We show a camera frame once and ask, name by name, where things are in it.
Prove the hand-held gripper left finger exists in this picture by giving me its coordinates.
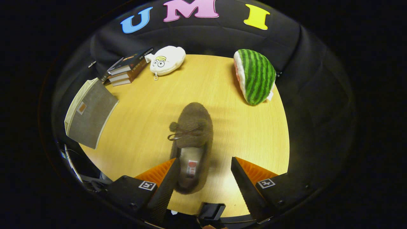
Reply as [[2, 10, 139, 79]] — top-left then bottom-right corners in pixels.
[[105, 158, 181, 226]]

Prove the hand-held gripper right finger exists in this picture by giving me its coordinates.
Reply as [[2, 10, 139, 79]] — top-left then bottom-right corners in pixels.
[[231, 156, 315, 224]]

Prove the brown fuzzy shoe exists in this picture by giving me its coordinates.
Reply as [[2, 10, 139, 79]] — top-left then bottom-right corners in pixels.
[[168, 102, 214, 195]]

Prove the grey fabric storage box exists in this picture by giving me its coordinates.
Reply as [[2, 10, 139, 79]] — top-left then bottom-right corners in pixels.
[[64, 78, 119, 150]]

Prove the black plastic object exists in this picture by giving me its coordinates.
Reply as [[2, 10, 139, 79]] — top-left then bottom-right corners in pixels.
[[198, 202, 226, 221]]

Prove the watermelon slice plush toy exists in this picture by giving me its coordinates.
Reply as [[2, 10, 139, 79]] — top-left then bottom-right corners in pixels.
[[233, 49, 276, 106]]

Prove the brown cover book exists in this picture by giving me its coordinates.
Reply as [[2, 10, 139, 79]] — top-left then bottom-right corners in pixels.
[[111, 68, 140, 87], [110, 59, 150, 82]]

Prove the white cover book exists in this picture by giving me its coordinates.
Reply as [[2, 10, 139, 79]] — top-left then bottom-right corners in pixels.
[[101, 57, 124, 84]]

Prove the dark cover book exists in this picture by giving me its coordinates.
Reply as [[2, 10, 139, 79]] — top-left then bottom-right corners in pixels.
[[107, 47, 154, 76]]

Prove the white plush toy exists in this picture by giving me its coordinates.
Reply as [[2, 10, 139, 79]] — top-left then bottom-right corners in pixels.
[[145, 46, 186, 80]]

